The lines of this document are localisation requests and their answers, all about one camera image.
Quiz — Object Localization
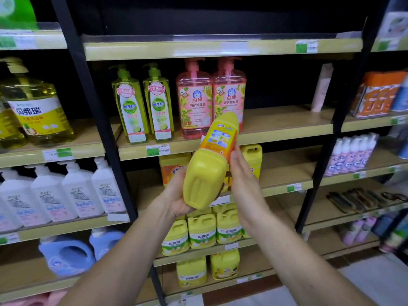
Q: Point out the person's left hand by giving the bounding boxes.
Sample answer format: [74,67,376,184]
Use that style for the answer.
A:
[158,165,197,221]

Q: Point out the person's right hand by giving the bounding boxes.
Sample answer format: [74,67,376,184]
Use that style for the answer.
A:
[228,144,275,235]

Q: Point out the yellow orange detergent jug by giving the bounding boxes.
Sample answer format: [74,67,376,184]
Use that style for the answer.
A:
[159,153,193,188]
[241,144,264,179]

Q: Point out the slim green dish soap bottle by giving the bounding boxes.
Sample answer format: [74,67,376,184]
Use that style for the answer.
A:
[111,64,150,145]

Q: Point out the yellow dish soap pump bottle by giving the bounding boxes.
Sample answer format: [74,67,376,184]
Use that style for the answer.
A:
[0,95,28,150]
[0,57,76,146]

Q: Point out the person's right forearm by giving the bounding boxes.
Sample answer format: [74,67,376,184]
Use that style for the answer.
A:
[250,215,377,306]

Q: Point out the person's left forearm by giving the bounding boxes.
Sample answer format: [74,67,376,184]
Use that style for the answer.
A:
[57,200,178,306]

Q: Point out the light blue detergent jug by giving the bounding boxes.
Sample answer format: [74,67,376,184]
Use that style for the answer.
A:
[38,235,96,278]
[89,227,125,262]

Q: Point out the pale purple white pack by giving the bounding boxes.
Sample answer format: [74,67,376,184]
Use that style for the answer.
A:
[348,136,361,173]
[356,134,370,171]
[338,137,352,174]
[324,139,343,177]
[365,133,380,166]

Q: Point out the pink purple slim bottle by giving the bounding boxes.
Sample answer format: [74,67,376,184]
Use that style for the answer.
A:
[343,219,365,246]
[355,217,377,243]

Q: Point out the flat pink bottle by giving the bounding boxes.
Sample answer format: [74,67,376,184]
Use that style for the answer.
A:
[0,289,68,306]

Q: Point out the row of blue white bottles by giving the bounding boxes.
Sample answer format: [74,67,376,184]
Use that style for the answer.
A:
[390,76,408,113]

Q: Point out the white printed product pack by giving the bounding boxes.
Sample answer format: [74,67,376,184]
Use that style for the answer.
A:
[377,11,408,39]

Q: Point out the round green hand wash bottle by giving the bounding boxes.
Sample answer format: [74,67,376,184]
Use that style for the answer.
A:
[0,0,39,31]

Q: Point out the wooden shelf rack black frame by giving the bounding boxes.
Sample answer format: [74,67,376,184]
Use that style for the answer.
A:
[0,0,408,306]

